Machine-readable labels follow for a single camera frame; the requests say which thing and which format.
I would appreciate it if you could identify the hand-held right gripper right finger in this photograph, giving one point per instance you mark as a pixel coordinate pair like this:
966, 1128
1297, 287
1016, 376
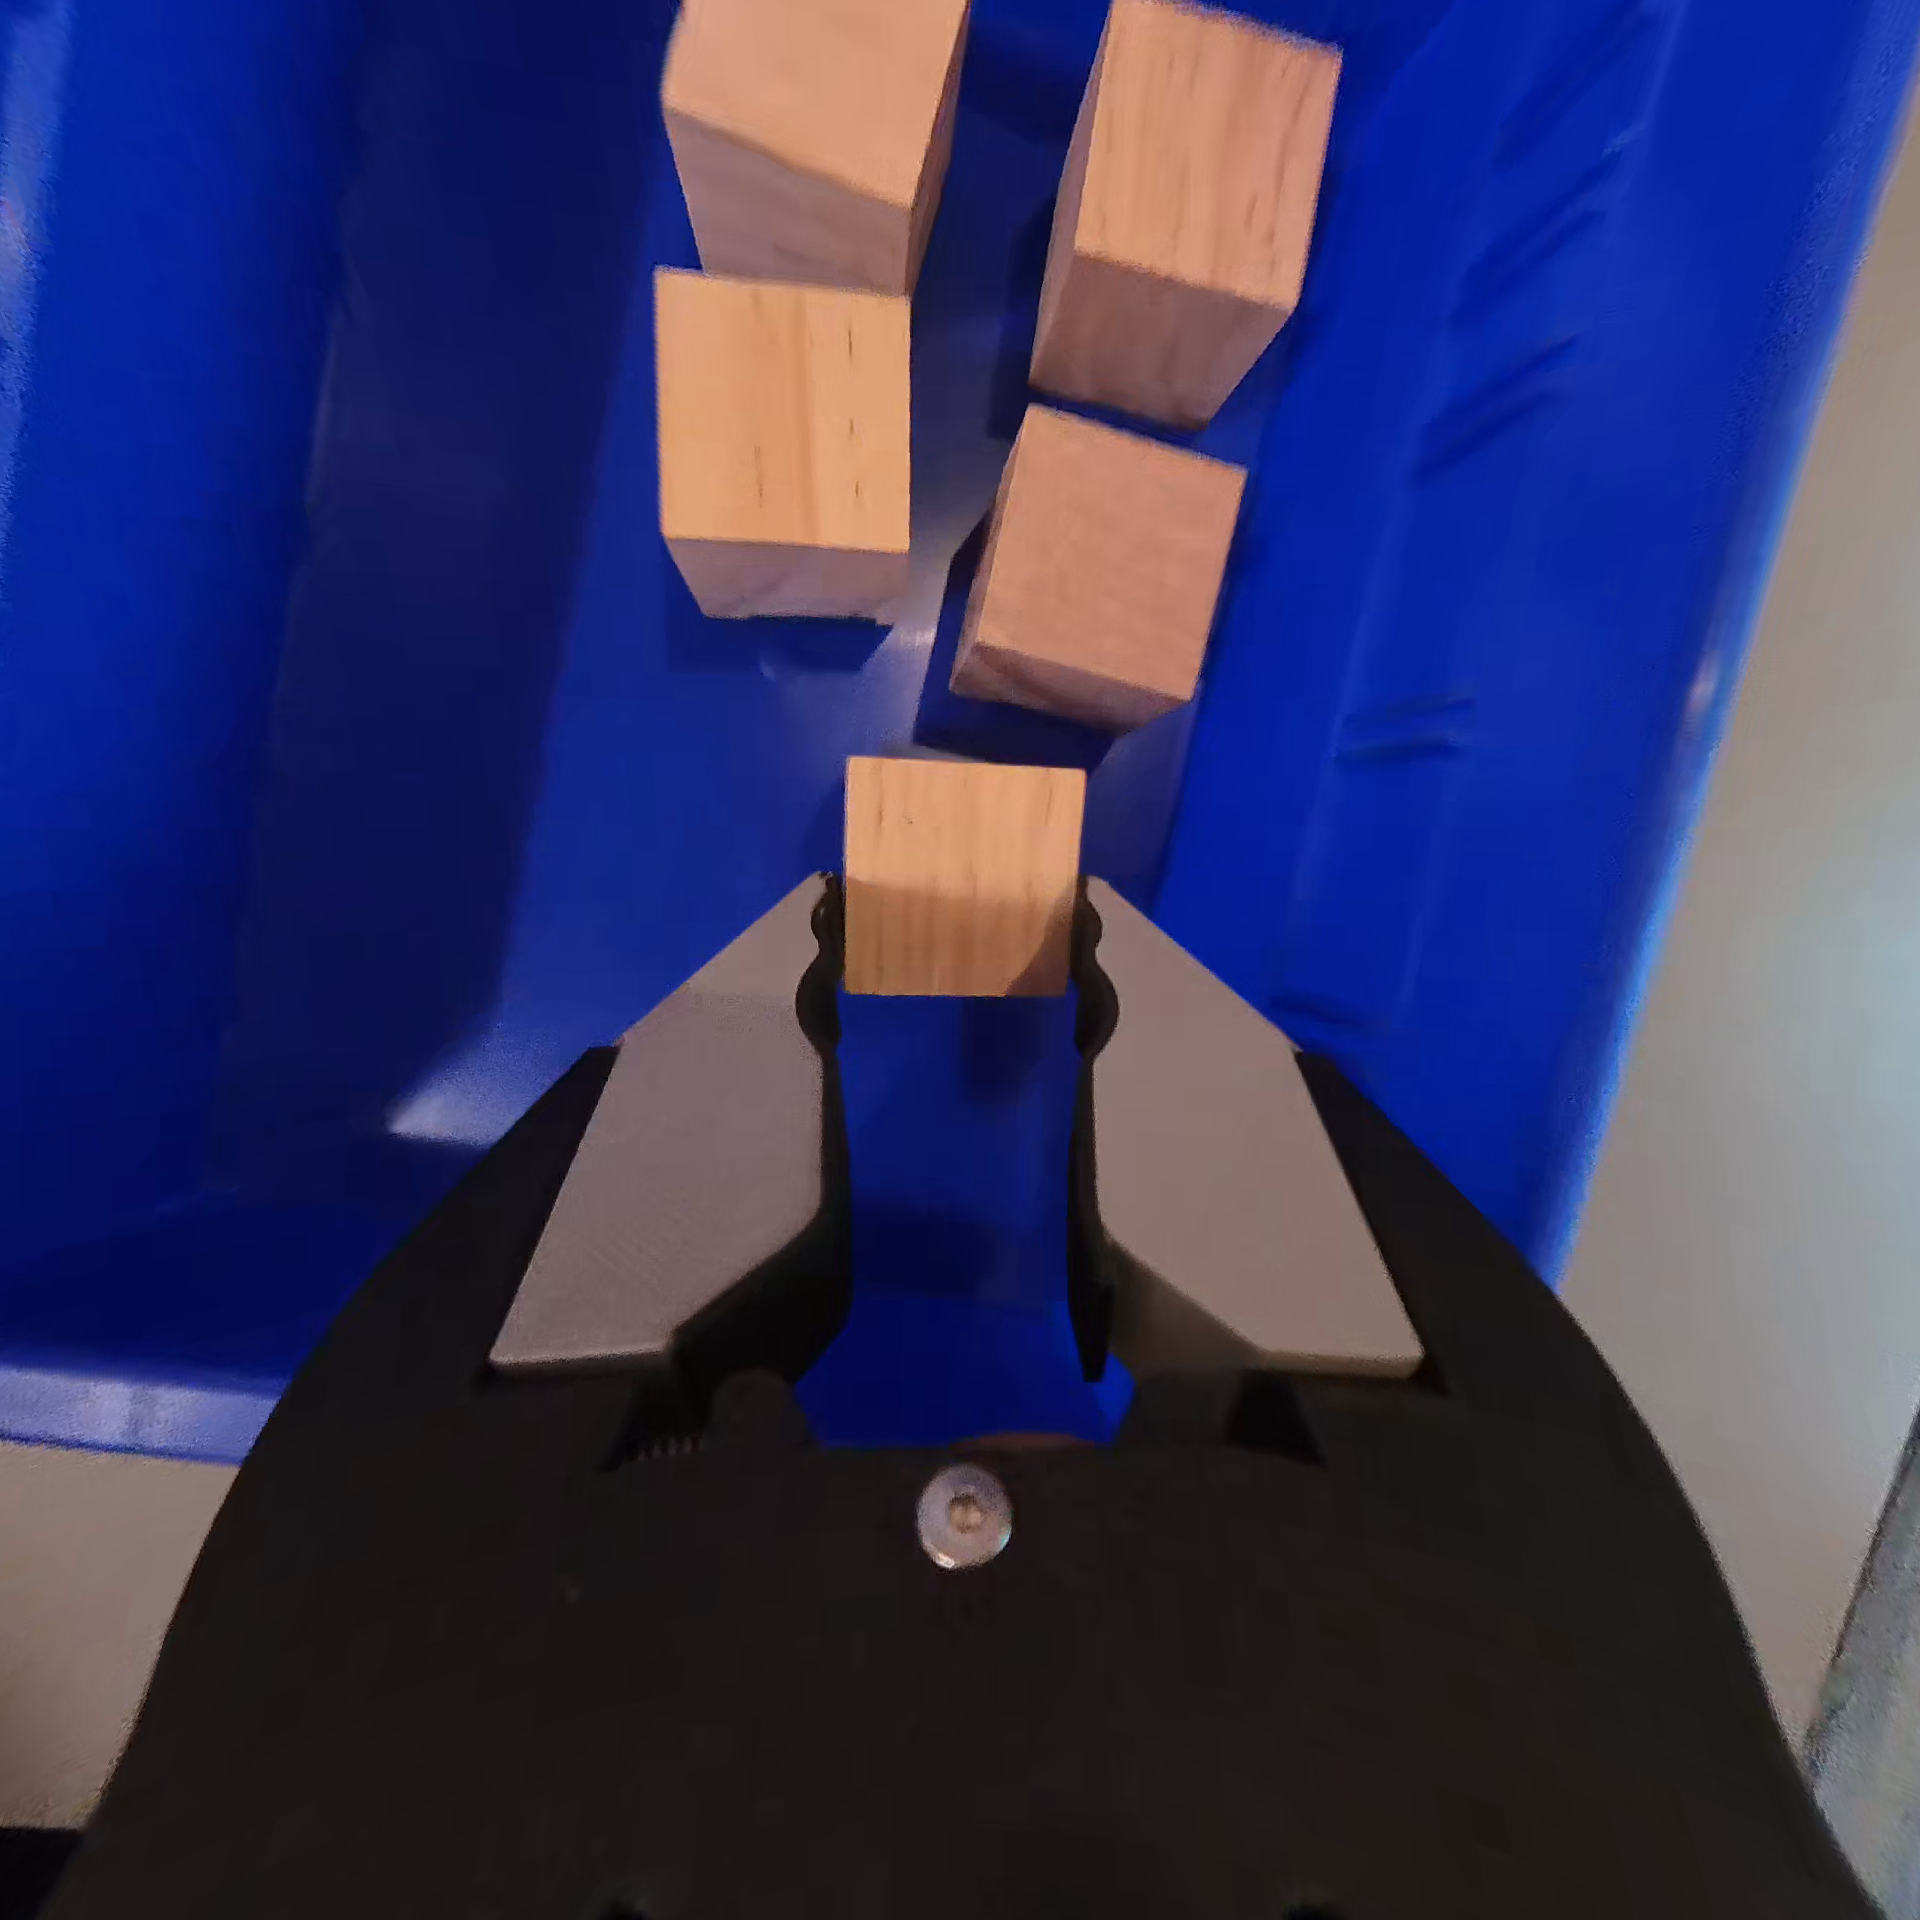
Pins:
1248, 1202

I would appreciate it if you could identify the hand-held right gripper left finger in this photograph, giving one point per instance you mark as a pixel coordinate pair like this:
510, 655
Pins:
670, 1202

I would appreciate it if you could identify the wooden cube with blue stripe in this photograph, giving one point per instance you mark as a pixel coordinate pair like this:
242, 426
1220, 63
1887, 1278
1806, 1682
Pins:
1102, 569
810, 137
966, 872
1189, 213
779, 434

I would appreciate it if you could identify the blue plastic bin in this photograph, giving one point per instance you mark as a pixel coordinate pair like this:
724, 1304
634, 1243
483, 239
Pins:
373, 596

